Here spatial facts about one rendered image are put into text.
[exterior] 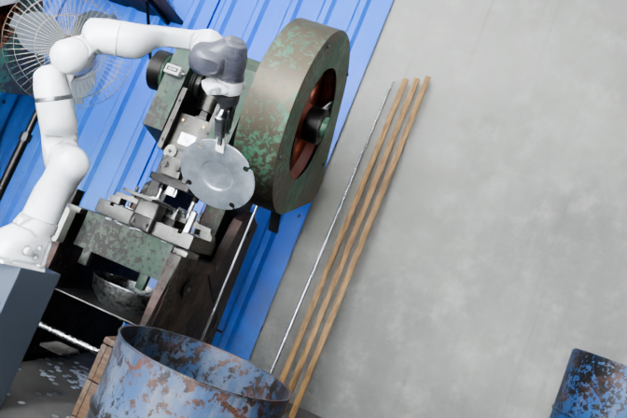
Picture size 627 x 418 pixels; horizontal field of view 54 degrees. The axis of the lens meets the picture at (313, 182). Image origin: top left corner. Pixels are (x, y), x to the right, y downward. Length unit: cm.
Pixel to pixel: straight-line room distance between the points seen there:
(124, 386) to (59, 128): 94
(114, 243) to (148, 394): 130
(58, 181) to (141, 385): 86
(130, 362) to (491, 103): 297
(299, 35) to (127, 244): 105
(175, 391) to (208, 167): 111
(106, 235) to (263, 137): 75
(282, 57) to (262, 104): 20
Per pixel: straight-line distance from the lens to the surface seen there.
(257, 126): 229
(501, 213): 374
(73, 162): 196
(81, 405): 202
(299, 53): 235
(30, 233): 202
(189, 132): 268
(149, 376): 132
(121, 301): 262
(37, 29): 323
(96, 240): 258
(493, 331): 369
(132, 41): 197
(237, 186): 221
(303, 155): 290
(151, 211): 256
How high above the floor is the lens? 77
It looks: 7 degrees up
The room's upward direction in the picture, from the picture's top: 22 degrees clockwise
